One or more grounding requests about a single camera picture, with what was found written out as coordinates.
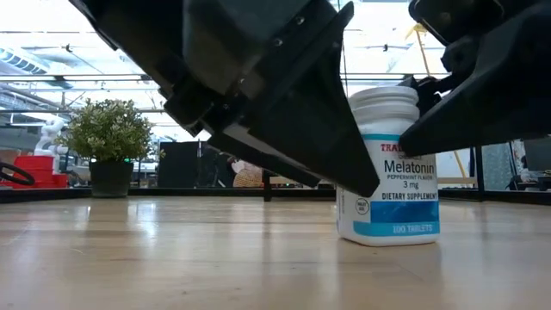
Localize white robot figure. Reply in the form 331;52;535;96
33;118;70;176

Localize white Melatonin supplement bottle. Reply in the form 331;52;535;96
335;84;441;248

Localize black plant pot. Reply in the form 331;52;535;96
89;160;134;199

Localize green bushy plant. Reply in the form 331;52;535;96
57;97;155;164

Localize white patterned bag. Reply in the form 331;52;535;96
230;158;264;189

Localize black cable loop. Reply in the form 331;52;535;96
0;161;36;187

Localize long ceiling light strip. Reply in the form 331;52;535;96
0;72;449;83

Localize yellow hanging cable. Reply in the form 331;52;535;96
411;23;469;178

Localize red storage bins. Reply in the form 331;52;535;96
0;155;69;189

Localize black partition panel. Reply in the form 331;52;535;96
157;139;242;189

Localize ceiling air duct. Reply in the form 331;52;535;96
0;42;77;78

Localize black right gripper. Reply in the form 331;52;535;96
398;0;551;158

